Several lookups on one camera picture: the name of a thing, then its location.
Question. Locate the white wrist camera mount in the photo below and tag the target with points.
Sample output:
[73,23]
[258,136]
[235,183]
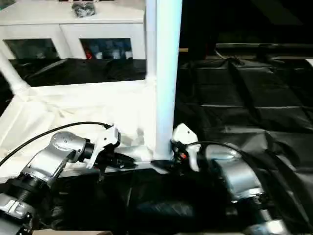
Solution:
[105,139]
[185,134]

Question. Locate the red bottle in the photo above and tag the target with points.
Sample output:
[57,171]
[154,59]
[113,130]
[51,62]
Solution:
[88,55]

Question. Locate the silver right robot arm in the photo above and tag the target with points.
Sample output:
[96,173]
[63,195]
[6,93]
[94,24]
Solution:
[239,176]

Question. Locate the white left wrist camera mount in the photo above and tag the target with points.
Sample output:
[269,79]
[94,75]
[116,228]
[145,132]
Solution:
[105,139]

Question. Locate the black glossy mat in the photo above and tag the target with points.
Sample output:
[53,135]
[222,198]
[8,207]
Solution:
[244,98]

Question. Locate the white flat panel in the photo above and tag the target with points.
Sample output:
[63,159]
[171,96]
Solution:
[310,61]

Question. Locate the white plastic table leg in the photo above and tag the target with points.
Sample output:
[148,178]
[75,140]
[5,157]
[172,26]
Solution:
[167,73]
[149,36]
[11,71]

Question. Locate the white plastic table top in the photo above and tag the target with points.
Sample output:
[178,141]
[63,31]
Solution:
[73,102]

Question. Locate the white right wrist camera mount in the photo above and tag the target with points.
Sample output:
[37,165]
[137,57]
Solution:
[185,134]

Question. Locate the small yellow label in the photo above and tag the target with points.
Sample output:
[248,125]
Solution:
[184,50]

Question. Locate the long black bar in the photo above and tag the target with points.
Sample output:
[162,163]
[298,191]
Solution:
[264,45]

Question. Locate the white sideboard cabinet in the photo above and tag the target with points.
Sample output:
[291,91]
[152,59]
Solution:
[49,29]

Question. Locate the bag of black parts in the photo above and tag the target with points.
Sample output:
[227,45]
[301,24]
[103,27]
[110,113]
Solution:
[83,9]

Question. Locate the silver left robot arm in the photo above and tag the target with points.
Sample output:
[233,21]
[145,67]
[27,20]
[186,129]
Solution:
[46,156]

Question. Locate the small white jar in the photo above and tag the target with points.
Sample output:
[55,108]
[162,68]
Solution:
[98,55]
[128,54]
[115,54]

